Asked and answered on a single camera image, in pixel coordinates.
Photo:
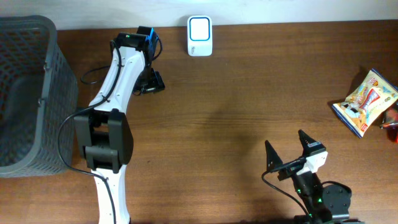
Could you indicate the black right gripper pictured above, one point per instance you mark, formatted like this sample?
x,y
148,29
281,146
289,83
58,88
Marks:
x,y
292,165

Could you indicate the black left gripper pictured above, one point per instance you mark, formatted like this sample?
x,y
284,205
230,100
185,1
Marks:
x,y
152,86

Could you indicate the yellow chip bag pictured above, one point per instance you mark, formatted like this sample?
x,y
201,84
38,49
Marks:
x,y
359,109

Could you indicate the silver foil packet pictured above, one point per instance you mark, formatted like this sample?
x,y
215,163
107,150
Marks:
x,y
390,118

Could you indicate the red snack bag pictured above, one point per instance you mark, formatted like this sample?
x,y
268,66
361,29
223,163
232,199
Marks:
x,y
392,135

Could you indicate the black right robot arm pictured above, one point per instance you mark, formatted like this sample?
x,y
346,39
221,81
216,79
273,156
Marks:
x,y
321,202

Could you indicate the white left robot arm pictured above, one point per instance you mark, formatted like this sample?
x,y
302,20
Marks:
x,y
104,137

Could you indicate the white black barcode scanner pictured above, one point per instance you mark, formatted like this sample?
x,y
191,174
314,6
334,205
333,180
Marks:
x,y
199,36

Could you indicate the grey plastic mesh basket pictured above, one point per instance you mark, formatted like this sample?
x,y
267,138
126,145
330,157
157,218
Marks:
x,y
38,91

